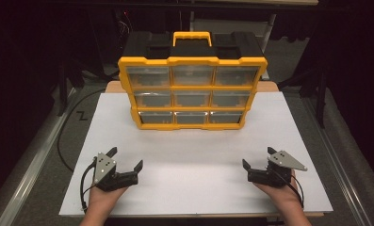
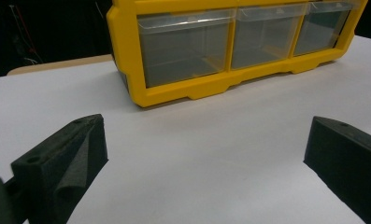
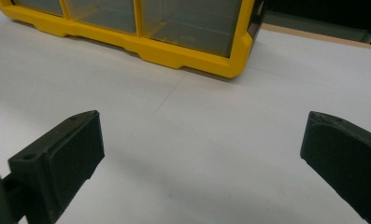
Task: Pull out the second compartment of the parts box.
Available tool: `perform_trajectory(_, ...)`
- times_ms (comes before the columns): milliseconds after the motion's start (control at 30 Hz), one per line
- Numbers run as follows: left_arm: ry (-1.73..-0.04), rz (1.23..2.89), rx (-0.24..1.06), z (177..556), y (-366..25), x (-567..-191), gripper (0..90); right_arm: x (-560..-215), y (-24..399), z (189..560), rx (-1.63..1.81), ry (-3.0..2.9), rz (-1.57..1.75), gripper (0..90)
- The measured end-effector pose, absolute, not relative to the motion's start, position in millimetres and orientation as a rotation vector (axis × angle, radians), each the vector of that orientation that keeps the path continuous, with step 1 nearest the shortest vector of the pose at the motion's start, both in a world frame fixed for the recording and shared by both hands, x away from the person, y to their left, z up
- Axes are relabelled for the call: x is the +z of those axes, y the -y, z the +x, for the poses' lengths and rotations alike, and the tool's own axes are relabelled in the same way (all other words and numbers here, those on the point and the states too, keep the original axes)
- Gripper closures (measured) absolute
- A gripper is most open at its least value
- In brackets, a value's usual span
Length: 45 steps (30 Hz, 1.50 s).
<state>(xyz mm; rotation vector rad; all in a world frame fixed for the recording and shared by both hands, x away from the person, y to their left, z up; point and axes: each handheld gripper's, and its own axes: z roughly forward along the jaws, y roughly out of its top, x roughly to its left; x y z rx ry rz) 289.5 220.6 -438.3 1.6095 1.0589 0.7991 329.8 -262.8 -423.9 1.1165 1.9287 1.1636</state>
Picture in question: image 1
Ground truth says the yellow carry handle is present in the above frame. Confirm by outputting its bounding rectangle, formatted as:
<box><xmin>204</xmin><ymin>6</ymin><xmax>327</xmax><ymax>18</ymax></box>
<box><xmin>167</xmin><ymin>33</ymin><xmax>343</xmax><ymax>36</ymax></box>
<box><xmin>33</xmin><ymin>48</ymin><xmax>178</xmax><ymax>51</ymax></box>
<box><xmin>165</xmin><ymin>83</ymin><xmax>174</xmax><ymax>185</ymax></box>
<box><xmin>172</xmin><ymin>30</ymin><xmax>213</xmax><ymax>48</ymax></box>

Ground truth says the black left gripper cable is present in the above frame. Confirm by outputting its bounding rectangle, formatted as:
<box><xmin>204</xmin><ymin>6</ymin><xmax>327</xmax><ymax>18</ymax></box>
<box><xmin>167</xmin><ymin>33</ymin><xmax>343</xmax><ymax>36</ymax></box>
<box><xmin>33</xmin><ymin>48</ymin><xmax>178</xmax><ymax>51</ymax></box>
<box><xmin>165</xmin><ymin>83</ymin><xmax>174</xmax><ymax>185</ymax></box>
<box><xmin>79</xmin><ymin>156</ymin><xmax>98</xmax><ymax>213</ymax></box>

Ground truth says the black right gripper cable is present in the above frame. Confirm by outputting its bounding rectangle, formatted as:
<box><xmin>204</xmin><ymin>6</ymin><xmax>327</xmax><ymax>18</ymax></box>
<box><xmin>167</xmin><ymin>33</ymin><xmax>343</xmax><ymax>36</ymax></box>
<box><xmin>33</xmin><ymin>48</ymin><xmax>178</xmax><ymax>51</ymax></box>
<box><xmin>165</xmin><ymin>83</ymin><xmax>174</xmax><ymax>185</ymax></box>
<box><xmin>277</xmin><ymin>170</ymin><xmax>305</xmax><ymax>210</ymax></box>

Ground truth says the yellow and black organizer cabinet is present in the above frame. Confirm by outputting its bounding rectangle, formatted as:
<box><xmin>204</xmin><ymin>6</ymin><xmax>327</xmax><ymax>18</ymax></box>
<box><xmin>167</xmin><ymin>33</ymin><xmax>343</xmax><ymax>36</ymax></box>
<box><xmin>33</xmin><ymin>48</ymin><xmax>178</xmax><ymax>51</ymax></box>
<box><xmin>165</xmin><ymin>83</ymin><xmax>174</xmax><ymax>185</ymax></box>
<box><xmin>117</xmin><ymin>30</ymin><xmax>268</xmax><ymax>131</ymax></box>

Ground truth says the black metal stand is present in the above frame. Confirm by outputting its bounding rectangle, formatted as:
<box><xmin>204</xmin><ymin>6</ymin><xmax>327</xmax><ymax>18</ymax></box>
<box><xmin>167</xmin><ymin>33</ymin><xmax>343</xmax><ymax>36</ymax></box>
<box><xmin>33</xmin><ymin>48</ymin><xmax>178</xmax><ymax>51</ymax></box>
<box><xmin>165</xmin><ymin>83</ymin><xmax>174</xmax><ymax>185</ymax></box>
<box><xmin>277</xmin><ymin>64</ymin><xmax>331</xmax><ymax>130</ymax></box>
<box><xmin>56</xmin><ymin>53</ymin><xmax>86</xmax><ymax>118</ymax></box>

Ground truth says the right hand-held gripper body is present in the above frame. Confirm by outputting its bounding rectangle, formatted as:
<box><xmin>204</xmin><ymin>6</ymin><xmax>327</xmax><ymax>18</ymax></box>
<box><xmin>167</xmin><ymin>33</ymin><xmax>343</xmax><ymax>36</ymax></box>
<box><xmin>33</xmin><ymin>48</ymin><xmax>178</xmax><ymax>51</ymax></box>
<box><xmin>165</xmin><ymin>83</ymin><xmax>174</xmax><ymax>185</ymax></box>
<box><xmin>247</xmin><ymin>150</ymin><xmax>308</xmax><ymax>188</ymax></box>

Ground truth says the long black floor cable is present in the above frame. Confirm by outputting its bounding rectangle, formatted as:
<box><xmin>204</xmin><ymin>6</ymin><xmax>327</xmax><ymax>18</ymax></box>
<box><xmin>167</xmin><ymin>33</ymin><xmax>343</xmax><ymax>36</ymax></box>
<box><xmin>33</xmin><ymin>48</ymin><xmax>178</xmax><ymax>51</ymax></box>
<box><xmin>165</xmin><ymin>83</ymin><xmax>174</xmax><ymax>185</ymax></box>
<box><xmin>57</xmin><ymin>89</ymin><xmax>106</xmax><ymax>173</ymax></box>

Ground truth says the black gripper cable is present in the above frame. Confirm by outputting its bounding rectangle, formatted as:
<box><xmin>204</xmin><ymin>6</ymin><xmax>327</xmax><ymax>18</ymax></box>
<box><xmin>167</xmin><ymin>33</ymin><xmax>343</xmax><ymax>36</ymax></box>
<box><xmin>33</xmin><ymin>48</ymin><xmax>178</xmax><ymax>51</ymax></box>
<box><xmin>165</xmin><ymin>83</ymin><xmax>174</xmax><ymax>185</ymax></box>
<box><xmin>277</xmin><ymin>170</ymin><xmax>305</xmax><ymax>210</ymax></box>
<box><xmin>79</xmin><ymin>156</ymin><xmax>98</xmax><ymax>213</ymax></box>

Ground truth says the wooden table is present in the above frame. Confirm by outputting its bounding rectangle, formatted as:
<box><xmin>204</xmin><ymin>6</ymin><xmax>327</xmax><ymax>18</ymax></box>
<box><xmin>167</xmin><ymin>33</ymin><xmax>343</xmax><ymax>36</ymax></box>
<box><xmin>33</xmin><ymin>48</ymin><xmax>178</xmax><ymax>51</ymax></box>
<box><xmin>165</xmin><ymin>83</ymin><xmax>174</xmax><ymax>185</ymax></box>
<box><xmin>58</xmin><ymin>80</ymin><xmax>325</xmax><ymax>219</ymax></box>

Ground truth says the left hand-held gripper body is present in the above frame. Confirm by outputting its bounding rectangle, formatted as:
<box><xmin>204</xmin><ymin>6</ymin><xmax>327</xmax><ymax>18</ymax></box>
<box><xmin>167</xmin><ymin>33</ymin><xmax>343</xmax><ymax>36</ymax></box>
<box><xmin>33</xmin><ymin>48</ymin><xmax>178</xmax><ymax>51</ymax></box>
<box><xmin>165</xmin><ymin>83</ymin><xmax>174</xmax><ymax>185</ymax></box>
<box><xmin>92</xmin><ymin>153</ymin><xmax>139</xmax><ymax>192</ymax></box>

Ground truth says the set of clear plastic drawers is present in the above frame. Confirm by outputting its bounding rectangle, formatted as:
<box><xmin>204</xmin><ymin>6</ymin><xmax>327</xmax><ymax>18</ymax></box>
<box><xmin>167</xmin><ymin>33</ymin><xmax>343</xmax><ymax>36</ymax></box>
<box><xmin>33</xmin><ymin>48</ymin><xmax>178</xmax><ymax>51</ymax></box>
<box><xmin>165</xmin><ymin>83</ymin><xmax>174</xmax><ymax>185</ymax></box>
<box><xmin>126</xmin><ymin>65</ymin><xmax>260</xmax><ymax>125</ymax></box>

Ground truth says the aluminium floor rail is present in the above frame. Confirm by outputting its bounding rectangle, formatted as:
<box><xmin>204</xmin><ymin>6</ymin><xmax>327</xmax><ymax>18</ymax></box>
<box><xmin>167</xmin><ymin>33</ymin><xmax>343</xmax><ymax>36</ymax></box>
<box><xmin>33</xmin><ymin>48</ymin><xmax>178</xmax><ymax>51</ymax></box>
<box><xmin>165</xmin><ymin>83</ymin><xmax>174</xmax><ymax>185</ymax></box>
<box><xmin>0</xmin><ymin>88</ymin><xmax>79</xmax><ymax>226</ymax></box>
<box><xmin>301</xmin><ymin>95</ymin><xmax>374</xmax><ymax>226</ymax></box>

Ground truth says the white table board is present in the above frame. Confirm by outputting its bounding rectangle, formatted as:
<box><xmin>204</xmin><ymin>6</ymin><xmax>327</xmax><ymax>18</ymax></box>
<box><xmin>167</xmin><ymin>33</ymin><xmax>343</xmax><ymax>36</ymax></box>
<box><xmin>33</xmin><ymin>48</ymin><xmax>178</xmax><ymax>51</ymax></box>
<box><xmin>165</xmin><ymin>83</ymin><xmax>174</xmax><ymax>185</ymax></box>
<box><xmin>58</xmin><ymin>91</ymin><xmax>333</xmax><ymax>218</ymax></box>

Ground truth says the person's left hand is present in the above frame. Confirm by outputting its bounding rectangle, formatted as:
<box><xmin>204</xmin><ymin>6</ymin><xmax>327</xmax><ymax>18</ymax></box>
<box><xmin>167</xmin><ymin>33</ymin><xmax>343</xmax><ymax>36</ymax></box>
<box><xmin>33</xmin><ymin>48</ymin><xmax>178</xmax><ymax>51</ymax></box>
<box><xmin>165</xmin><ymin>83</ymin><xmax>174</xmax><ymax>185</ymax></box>
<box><xmin>86</xmin><ymin>186</ymin><xmax>129</xmax><ymax>218</ymax></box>

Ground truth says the person's right hand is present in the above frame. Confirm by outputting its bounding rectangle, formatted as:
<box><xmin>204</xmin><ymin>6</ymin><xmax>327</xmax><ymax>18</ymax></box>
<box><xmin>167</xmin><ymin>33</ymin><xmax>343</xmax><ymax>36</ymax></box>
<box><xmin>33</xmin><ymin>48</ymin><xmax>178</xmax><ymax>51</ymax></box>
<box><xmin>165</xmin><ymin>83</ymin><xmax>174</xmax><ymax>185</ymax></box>
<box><xmin>253</xmin><ymin>169</ymin><xmax>303</xmax><ymax>216</ymax></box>

